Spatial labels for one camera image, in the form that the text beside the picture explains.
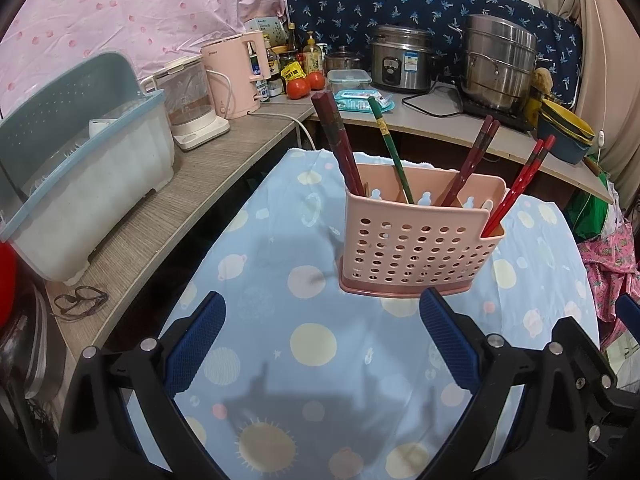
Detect white power cable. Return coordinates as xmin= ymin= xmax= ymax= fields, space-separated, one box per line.
xmin=247 ymin=110 xmax=318 ymax=152

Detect yellow label jar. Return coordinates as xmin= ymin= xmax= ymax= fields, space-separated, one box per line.
xmin=280 ymin=52 xmax=306 ymax=86

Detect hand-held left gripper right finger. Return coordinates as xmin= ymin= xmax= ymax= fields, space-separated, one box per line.
xmin=419 ymin=287 xmax=596 ymax=480

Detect white cable with switch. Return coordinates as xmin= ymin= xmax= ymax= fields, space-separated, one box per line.
xmin=575 ymin=0 xmax=609 ymax=150

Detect brown chopsticks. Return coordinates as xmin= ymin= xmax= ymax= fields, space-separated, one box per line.
xmin=440 ymin=115 xmax=493 ymax=207

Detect green chopstick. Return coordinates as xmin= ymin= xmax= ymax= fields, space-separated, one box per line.
xmin=367 ymin=96 xmax=415 ymax=204

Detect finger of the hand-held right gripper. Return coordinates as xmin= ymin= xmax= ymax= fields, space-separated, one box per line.
xmin=560 ymin=316 xmax=640 ymax=461
xmin=617 ymin=294 xmax=640 ymax=333

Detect white glass kettle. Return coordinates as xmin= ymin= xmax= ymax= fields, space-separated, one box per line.
xmin=140 ymin=56 xmax=232 ymax=152

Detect clear food container blue lid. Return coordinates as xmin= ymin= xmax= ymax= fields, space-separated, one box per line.
xmin=327 ymin=69 xmax=372 ymax=92

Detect black induction cooker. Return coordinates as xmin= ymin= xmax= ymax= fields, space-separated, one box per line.
xmin=457 ymin=95 xmax=538 ymax=133

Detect metal pan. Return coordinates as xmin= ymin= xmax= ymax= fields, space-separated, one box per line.
xmin=0 ymin=285 xmax=66 ymax=401

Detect black power cable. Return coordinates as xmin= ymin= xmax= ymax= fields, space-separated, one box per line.
xmin=402 ymin=77 xmax=466 ymax=118

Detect pink pineapple print cloth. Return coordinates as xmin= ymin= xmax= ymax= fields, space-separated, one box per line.
xmin=580 ymin=222 xmax=640 ymax=351

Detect dark blue printed cloth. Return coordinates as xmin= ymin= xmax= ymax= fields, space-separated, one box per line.
xmin=285 ymin=0 xmax=586 ymax=106

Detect steel steamer pot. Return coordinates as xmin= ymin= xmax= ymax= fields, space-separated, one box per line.
xmin=459 ymin=14 xmax=538 ymax=113

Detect dark sauce bottle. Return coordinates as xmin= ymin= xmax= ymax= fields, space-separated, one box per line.
xmin=262 ymin=35 xmax=281 ymax=81

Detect red container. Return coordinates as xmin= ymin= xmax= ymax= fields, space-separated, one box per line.
xmin=0 ymin=242 xmax=21 ymax=321

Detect pink dotted curtain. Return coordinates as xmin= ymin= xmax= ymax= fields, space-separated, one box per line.
xmin=0 ymin=0 xmax=301 ymax=126

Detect beige curtain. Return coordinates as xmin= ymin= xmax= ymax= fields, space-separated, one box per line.
xmin=537 ymin=0 xmax=640 ymax=196

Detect steel rice cooker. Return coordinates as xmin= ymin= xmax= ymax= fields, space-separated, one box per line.
xmin=370 ymin=24 xmax=435 ymax=93

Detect blue wet wipes pack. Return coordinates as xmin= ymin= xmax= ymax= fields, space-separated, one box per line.
xmin=334 ymin=87 xmax=396 ymax=112

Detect green bag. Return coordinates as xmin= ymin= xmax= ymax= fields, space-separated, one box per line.
xmin=565 ymin=170 xmax=621 ymax=241

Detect eyeglasses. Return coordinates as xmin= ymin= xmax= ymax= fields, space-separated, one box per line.
xmin=52 ymin=285 xmax=110 ymax=318

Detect pink perforated utensil holder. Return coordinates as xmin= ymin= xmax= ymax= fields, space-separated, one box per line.
xmin=338 ymin=166 xmax=507 ymax=297

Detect bright red chopstick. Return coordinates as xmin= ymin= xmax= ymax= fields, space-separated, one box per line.
xmin=481 ymin=139 xmax=546 ymax=237

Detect bright red chopsticks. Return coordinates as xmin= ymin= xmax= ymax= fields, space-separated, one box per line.
xmin=487 ymin=135 xmax=557 ymax=237

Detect pink electric kettle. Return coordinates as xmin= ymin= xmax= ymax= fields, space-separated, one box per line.
xmin=201 ymin=30 xmax=266 ymax=121

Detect yellow pump bottle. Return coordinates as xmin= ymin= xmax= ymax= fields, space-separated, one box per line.
xmin=301 ymin=31 xmax=326 ymax=76

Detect dark red chopstick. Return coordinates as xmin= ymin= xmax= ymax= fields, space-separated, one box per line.
xmin=311 ymin=92 xmax=358 ymax=196
xmin=320 ymin=91 xmax=367 ymax=196
xmin=447 ymin=120 xmax=502 ymax=207

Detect small lidded pot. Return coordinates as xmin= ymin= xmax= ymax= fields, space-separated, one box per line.
xmin=325 ymin=46 xmax=363 ymax=73

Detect stack of blue yellow bowls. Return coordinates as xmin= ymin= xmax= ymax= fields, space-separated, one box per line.
xmin=525 ymin=95 xmax=598 ymax=163

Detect green white carton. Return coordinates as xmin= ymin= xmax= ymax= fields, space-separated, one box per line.
xmin=244 ymin=16 xmax=286 ymax=36

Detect translucent dish box teal lid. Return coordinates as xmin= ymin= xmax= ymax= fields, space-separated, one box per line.
xmin=0 ymin=51 xmax=177 ymax=282

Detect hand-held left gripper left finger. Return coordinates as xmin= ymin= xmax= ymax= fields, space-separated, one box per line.
xmin=56 ymin=291 xmax=227 ymax=480

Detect light blue printed tablecloth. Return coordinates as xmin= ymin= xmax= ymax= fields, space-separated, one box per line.
xmin=122 ymin=149 xmax=601 ymax=480

